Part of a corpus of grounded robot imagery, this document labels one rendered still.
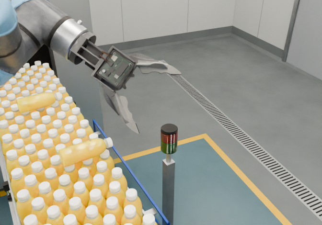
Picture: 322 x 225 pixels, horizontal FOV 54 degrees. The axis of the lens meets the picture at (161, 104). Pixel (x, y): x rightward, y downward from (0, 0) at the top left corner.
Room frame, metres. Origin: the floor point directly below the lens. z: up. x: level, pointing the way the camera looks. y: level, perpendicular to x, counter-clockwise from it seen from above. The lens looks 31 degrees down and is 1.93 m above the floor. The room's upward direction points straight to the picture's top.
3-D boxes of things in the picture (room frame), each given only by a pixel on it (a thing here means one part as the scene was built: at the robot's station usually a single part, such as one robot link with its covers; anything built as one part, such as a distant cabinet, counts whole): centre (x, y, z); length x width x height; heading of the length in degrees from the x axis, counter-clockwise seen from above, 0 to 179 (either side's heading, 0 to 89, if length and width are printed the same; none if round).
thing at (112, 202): (0.73, 0.16, 1.09); 0.04 x 0.04 x 0.02
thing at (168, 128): (0.93, -0.03, 1.18); 0.06 x 0.06 x 0.16
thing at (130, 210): (0.70, 0.10, 1.09); 0.04 x 0.04 x 0.02
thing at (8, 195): (0.93, 0.64, 0.94); 0.03 x 0.02 x 0.08; 31
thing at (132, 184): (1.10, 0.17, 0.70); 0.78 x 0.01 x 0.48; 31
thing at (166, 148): (0.93, -0.03, 1.18); 0.06 x 0.06 x 0.05
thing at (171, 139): (0.93, -0.03, 1.23); 0.06 x 0.06 x 0.04
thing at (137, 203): (0.77, 0.10, 0.99); 0.07 x 0.07 x 0.19
